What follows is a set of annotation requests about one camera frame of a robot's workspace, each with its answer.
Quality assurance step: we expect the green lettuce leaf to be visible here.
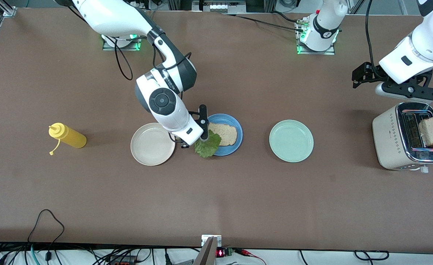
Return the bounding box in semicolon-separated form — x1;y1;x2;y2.
194;131;222;158

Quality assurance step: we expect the square bread slice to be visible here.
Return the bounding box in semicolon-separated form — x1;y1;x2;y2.
208;123;238;146

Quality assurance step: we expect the thick rounded bread slice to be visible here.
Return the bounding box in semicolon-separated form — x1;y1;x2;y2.
418;117;433;147

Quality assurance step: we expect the yellow squeeze sauce bottle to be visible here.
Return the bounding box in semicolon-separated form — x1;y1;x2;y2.
48;123;87;156

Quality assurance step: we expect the beige round plate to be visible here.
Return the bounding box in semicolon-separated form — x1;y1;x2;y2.
130;123;176;166

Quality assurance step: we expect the blue round plate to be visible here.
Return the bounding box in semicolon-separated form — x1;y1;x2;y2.
202;113;244;156

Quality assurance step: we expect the pale green round plate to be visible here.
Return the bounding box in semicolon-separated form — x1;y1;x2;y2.
269;120;314;163

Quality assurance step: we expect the beige chrome toaster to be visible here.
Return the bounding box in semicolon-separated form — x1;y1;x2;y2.
372;102;433;173

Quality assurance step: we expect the grey metal bar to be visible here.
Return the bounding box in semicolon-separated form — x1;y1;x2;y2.
193;237;219;265

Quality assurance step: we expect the white power strip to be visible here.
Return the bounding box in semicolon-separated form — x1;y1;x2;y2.
192;0;247;13

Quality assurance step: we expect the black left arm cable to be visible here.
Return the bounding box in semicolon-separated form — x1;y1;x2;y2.
365;0;379;73

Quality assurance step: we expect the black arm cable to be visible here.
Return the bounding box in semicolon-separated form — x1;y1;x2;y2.
114;37;193;81
365;0;379;73

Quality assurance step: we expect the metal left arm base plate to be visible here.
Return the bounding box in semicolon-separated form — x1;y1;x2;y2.
295;18;336;56

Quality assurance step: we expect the small white bracket box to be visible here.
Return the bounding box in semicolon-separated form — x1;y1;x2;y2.
202;234;222;247

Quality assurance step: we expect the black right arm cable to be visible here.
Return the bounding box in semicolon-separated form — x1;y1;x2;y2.
114;37;193;81

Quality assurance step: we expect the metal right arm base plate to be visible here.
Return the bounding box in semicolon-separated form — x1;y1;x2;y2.
102;35;142;51

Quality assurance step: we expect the black cable across table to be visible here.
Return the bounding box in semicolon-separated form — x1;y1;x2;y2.
224;11;305;33

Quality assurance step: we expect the thin black looped cable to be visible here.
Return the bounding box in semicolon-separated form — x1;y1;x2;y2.
27;209;65;262

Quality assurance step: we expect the black coiled cable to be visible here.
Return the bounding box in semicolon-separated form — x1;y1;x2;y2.
354;250;390;261

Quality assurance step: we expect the aluminium frame profile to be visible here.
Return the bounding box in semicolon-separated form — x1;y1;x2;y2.
0;0;17;17

